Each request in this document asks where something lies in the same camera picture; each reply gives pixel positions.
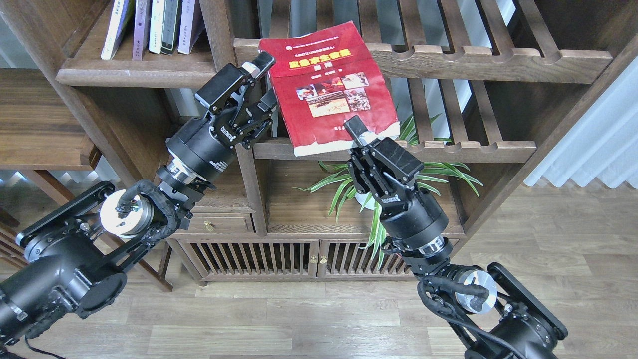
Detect white plant pot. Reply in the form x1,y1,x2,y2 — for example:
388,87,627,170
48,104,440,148
355,192,377,211

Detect white curtain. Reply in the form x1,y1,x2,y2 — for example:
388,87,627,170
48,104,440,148
524,58,638,188

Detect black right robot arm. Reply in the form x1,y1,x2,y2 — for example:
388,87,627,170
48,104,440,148
345,116,568,359

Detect lavender upright book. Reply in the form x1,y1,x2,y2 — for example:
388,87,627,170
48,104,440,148
177,0,205,55

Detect yellow-green book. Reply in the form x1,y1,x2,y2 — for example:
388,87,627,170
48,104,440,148
101,0,135,60

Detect white upright book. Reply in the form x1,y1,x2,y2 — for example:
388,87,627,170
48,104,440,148
148,0,165,54

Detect maroon book white characters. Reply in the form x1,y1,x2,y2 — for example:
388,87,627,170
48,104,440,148
132,0,152,61

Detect dark green upright book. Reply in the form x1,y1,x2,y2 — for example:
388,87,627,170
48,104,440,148
160,0,182,55

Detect dark wooden bookshelf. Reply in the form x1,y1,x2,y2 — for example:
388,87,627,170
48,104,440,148
0,0,638,292

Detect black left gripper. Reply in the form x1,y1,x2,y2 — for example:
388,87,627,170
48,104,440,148
167,52,278,184

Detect green spider plant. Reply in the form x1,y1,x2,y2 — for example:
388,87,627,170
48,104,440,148
298,107,483,270

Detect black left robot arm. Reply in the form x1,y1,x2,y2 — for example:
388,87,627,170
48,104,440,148
0,52,277,359

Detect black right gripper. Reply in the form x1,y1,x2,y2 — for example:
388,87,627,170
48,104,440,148
344,116,449,255

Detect red book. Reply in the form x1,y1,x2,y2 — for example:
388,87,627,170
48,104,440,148
258,22,400,157

